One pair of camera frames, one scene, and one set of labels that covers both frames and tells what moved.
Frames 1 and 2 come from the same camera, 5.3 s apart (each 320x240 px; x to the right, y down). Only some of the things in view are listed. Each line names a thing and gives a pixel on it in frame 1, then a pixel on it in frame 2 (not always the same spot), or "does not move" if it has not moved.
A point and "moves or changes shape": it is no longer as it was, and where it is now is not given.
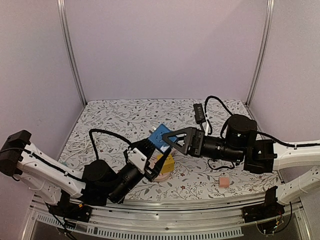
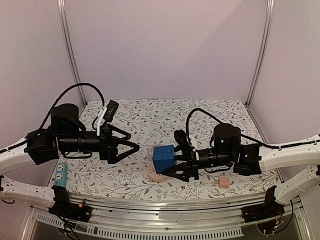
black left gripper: (157, 167) → (109, 152)
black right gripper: (195, 142) → (190, 160)
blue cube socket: (157, 139) moves or changes shape
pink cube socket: (224, 182) does not move
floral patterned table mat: (104, 129) does not move
